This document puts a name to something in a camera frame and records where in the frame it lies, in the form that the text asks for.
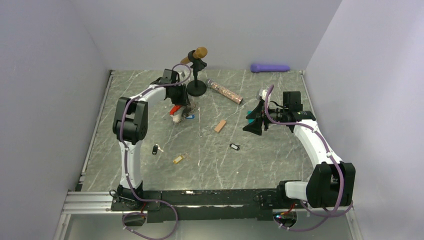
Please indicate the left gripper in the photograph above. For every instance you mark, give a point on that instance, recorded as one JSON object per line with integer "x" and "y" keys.
{"x": 184, "y": 100}

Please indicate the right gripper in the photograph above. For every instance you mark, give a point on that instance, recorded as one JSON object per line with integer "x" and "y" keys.
{"x": 255, "y": 127}

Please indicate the red handled key holder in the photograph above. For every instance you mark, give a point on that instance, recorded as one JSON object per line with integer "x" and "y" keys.
{"x": 179, "y": 112}

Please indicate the black tag with key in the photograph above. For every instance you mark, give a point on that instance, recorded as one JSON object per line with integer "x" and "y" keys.
{"x": 156, "y": 149}

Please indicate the yellow key tag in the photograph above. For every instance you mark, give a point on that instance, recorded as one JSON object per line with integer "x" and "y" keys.
{"x": 178, "y": 159}

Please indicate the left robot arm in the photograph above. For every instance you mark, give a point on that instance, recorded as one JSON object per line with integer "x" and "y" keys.
{"x": 130, "y": 125}

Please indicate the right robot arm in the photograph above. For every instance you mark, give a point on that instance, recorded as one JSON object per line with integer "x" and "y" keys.
{"x": 331, "y": 183}

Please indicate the teal block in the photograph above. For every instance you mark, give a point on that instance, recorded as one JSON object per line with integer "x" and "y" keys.
{"x": 250, "y": 115}

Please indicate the black microphone stand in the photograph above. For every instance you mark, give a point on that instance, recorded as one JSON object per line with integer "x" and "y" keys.
{"x": 196, "y": 87}

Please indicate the glitter silver microphone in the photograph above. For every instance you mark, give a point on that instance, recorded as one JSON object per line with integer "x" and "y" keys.
{"x": 236, "y": 98}

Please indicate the small wooden block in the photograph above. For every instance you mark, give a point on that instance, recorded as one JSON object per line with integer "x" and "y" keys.
{"x": 220, "y": 126}

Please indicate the gold microphone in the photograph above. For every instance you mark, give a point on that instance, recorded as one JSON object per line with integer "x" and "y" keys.
{"x": 195, "y": 55}

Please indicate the purple microphone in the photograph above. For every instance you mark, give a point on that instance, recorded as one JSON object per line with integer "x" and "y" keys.
{"x": 264, "y": 68}

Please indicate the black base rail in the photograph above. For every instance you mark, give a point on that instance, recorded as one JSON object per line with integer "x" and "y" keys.
{"x": 218, "y": 204}

